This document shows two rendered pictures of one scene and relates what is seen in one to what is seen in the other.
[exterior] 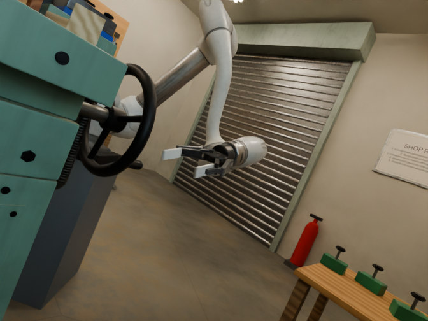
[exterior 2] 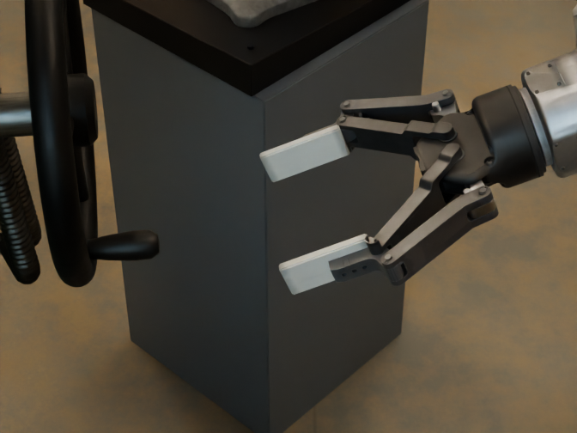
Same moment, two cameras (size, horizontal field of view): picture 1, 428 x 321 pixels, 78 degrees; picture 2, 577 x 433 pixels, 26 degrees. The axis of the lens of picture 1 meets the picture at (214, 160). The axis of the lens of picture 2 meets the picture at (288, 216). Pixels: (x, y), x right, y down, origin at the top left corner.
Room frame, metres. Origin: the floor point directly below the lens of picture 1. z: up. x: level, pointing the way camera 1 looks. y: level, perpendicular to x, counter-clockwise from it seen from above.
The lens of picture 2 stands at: (0.21, -0.46, 1.41)
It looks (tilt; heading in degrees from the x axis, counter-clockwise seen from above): 41 degrees down; 47
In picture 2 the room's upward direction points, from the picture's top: straight up
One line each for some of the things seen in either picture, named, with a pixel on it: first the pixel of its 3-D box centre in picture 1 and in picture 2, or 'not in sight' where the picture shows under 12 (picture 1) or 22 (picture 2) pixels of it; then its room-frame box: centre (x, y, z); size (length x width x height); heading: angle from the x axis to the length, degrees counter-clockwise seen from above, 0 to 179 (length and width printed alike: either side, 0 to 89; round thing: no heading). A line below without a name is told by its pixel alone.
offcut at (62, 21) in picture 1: (62, 31); not in sight; (0.42, 0.30, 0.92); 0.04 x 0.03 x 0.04; 84
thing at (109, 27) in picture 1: (78, 13); not in sight; (0.55, 0.38, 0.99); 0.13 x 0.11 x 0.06; 54
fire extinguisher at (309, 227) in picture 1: (306, 242); not in sight; (2.75, -1.23, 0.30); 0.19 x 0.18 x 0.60; 139
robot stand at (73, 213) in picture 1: (53, 214); (264, 188); (1.12, 0.54, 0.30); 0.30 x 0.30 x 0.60; 4
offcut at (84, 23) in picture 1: (84, 29); not in sight; (0.35, 0.23, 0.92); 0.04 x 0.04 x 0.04; 33
